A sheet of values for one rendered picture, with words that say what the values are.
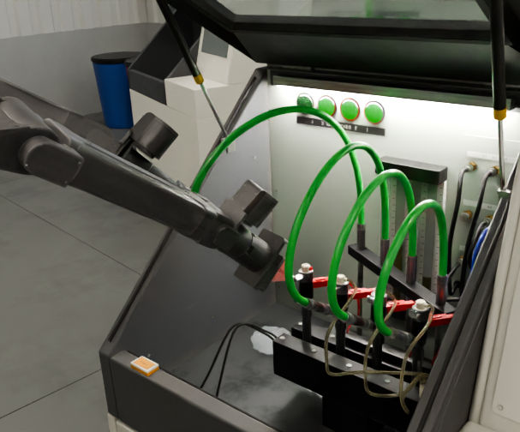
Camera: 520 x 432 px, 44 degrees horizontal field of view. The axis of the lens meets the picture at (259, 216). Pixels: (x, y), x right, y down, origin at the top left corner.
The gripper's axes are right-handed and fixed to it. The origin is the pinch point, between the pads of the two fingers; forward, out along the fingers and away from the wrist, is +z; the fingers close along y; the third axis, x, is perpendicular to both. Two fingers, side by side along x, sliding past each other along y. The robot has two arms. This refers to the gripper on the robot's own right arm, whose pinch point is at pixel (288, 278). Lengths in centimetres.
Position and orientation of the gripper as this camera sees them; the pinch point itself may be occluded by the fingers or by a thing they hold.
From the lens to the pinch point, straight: 120.1
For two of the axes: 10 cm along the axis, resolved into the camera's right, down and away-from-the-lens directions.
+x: -5.8, -2.8, 7.6
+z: 6.1, 4.7, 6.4
